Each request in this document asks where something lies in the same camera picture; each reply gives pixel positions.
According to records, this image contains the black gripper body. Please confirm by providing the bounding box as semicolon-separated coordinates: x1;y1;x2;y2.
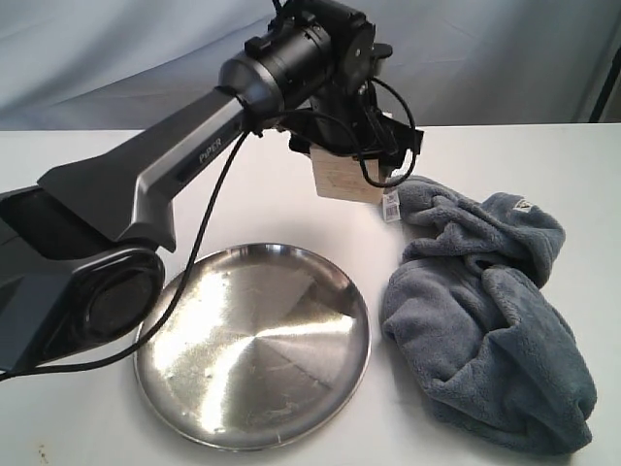
288;77;394;159

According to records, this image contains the light wooden cube block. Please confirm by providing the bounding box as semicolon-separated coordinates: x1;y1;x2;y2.
310;146;384;205

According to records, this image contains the grey-blue fleece towel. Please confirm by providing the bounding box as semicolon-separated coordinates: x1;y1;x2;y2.
380;177;597;455

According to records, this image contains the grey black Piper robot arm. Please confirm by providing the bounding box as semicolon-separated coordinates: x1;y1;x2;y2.
1;1;423;379

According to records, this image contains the round stainless steel plate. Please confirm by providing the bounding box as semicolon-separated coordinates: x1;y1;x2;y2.
134;243;371;448

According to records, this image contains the black stand pole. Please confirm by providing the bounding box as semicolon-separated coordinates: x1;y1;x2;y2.
584;29;620;123

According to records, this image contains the blue-grey backdrop curtain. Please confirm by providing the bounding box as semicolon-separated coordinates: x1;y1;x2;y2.
1;1;620;130

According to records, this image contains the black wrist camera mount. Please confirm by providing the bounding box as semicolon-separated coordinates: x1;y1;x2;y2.
370;43;394;77

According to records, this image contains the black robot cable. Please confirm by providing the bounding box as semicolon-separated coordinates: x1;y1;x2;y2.
0;0;421;383

